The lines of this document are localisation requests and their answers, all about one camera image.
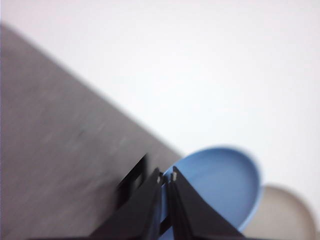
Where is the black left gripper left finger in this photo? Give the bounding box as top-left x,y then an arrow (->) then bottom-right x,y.
28,167 -> 164,240

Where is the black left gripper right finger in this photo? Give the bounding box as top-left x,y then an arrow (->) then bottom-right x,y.
166,166 -> 244,240

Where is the blue plate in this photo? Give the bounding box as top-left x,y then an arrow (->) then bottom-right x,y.
161,148 -> 262,240

